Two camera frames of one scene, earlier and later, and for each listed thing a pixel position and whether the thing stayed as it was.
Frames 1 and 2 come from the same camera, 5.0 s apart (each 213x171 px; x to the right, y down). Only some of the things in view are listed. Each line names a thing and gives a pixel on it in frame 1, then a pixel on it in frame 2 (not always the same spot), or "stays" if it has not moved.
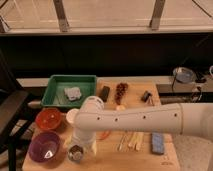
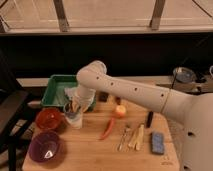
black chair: x=12 y=100 stays
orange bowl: x=48 y=118 stays
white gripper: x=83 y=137 → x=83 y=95
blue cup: x=76 y=159 → x=70 y=115
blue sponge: x=157 y=143 stays
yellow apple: x=120 y=108 stays
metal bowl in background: x=184 y=74 stays
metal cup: x=75 y=153 → x=68 y=110
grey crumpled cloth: x=73 y=93 stays
